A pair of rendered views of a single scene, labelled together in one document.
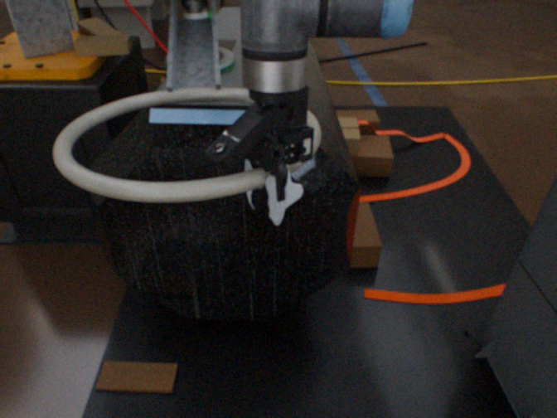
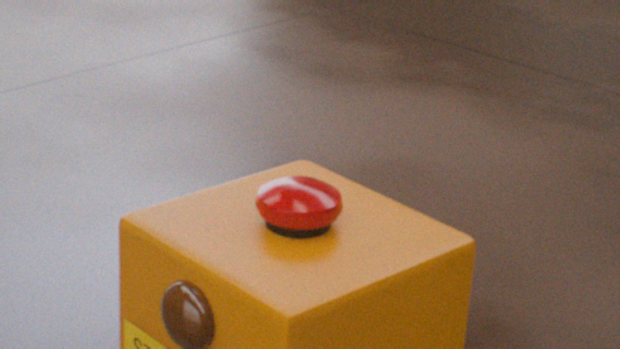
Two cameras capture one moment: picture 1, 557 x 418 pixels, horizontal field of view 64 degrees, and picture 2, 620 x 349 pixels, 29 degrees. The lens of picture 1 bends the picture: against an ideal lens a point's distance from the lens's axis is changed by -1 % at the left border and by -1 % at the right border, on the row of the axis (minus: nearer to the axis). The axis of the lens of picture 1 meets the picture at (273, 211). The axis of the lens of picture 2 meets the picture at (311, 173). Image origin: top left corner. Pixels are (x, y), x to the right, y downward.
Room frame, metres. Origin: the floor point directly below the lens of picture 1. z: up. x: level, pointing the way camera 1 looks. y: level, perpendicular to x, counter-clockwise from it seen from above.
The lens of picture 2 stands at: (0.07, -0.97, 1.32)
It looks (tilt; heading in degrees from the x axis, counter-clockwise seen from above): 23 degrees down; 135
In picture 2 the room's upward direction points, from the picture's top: 4 degrees clockwise
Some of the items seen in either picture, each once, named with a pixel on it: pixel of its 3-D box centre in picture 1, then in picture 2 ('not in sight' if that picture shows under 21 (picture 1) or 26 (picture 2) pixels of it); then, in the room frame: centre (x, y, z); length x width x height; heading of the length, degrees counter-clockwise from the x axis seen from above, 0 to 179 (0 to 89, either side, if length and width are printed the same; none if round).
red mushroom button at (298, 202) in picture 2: not in sight; (299, 204); (-0.29, -0.62, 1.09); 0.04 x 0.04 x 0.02
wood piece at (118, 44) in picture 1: (104, 45); not in sight; (1.79, 0.67, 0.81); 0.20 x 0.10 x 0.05; 98
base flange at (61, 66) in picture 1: (48, 51); not in sight; (1.84, 0.92, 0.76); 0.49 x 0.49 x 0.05; 0
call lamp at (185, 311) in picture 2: not in sight; (187, 316); (-0.29, -0.68, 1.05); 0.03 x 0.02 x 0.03; 0
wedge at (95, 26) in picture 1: (99, 29); not in sight; (2.01, 0.75, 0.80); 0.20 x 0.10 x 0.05; 48
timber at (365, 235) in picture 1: (360, 233); not in sight; (1.51, -0.38, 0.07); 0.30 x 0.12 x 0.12; 2
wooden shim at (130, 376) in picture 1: (138, 376); not in sight; (0.84, 0.45, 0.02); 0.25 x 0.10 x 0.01; 88
